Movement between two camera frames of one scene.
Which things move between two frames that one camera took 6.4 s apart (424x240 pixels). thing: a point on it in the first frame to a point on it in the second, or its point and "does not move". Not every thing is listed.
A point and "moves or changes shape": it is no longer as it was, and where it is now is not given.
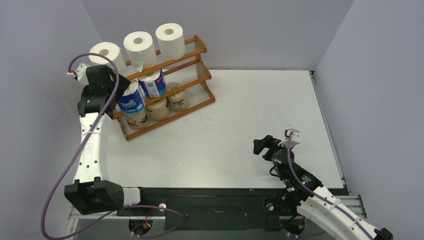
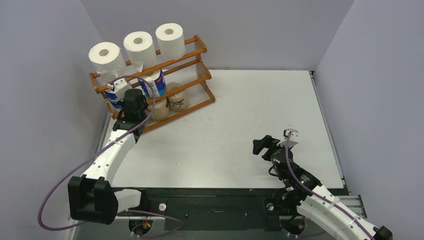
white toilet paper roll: x=111 y=50 does not move
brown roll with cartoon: x=178 y=101 does not move
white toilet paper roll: x=170 y=39 does not move
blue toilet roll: x=132 y=101 moves or changes shape
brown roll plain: x=158 y=110 does not move
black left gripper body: x=113 y=86 to x=144 y=115
